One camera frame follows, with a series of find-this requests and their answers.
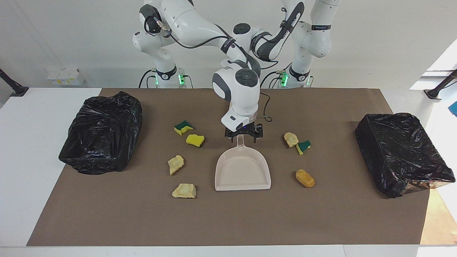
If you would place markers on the tan cardboard sheet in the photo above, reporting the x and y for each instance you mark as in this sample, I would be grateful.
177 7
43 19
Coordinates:
441 217

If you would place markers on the pale yellow sponge chunk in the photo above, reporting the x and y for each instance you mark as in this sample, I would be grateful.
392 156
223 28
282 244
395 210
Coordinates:
176 164
184 191
291 139

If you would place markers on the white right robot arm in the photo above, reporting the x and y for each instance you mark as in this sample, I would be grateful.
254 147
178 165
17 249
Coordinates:
192 21

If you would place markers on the teal object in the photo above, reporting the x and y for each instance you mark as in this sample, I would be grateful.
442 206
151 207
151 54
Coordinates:
453 109

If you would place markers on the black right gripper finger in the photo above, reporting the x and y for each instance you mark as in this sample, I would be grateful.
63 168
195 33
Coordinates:
257 134
229 134

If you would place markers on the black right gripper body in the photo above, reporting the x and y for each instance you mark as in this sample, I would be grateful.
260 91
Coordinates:
246 129

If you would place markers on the white wall socket boxes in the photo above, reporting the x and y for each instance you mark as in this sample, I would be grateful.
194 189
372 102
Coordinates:
66 77

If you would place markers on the orange sponge piece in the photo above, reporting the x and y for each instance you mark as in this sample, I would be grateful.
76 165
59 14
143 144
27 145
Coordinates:
305 177

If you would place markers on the beige plastic dustpan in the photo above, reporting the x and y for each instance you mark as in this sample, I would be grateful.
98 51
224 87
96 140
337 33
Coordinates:
242 171

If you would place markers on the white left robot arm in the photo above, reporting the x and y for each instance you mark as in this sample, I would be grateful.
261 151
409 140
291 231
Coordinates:
317 39

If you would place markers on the green and yellow sponge piece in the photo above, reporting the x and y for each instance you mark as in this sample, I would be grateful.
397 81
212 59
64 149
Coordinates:
304 145
183 126

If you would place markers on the brown table mat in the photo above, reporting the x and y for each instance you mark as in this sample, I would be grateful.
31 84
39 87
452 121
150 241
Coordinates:
228 221

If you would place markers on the box bin with black bag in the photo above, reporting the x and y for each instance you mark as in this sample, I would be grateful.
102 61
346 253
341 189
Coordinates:
400 150

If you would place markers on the bright yellow sponge piece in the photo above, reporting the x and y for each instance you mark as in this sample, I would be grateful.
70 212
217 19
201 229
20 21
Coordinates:
195 140

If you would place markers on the open bin with black bag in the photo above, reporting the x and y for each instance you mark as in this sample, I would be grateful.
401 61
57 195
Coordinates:
100 135

